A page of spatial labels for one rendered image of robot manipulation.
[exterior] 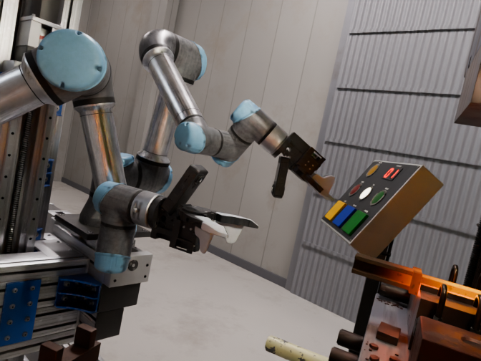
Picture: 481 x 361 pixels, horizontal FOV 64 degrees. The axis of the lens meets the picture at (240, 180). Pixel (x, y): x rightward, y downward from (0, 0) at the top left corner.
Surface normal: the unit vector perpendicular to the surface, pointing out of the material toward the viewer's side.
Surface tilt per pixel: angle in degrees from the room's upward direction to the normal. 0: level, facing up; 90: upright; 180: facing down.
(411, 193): 90
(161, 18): 90
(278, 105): 90
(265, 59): 90
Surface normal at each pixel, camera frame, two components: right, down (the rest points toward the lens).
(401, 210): 0.02, 0.09
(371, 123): -0.64, -0.07
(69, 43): 0.32, 0.07
